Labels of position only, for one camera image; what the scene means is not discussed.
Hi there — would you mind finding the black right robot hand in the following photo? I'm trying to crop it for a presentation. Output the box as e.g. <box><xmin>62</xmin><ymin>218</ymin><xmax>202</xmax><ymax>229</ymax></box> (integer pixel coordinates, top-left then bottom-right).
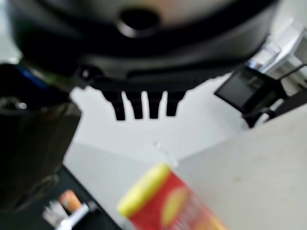
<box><xmin>0</xmin><ymin>0</ymin><xmax>283</xmax><ymax>213</ymax></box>

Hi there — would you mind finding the white rack with goods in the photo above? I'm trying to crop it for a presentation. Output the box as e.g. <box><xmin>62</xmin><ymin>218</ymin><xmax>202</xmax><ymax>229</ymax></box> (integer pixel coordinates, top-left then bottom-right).
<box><xmin>247</xmin><ymin>18</ymin><xmax>307</xmax><ymax>90</ymax></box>

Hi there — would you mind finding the black flat screen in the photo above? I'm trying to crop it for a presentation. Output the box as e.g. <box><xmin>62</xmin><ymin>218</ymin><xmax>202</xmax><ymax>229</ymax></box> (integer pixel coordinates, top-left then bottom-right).
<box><xmin>214</xmin><ymin>66</ymin><xmax>288</xmax><ymax>113</ymax></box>

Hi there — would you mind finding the red can with yellow lid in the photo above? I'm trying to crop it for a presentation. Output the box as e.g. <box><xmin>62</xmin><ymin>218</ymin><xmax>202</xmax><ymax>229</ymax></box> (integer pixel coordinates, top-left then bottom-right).
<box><xmin>117</xmin><ymin>162</ymin><xmax>230</xmax><ymax>230</ymax></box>

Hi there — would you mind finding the orange packaged item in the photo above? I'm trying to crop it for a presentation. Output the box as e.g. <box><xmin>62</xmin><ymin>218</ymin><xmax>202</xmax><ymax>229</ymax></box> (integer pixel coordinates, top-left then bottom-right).
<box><xmin>59</xmin><ymin>190</ymin><xmax>83</xmax><ymax>214</ymax></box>

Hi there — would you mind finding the black shelf unit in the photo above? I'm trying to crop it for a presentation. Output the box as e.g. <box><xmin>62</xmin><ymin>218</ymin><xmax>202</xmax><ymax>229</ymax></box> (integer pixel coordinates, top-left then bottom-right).
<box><xmin>0</xmin><ymin>164</ymin><xmax>118</xmax><ymax>230</ymax></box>

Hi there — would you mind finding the white packaged item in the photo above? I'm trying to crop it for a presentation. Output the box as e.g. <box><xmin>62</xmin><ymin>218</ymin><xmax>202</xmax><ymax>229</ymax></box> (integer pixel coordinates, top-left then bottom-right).
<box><xmin>42</xmin><ymin>200</ymin><xmax>69</xmax><ymax>226</ymax></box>

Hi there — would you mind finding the black cable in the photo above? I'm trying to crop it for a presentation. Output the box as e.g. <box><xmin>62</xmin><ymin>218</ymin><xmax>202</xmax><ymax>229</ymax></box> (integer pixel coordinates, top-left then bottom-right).
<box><xmin>279</xmin><ymin>62</ymin><xmax>307</xmax><ymax>81</ymax></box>

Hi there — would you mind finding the black stand frame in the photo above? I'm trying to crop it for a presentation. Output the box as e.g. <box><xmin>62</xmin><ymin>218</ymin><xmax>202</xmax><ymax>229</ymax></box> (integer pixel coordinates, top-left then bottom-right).
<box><xmin>241</xmin><ymin>90</ymin><xmax>307</xmax><ymax>129</ymax></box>

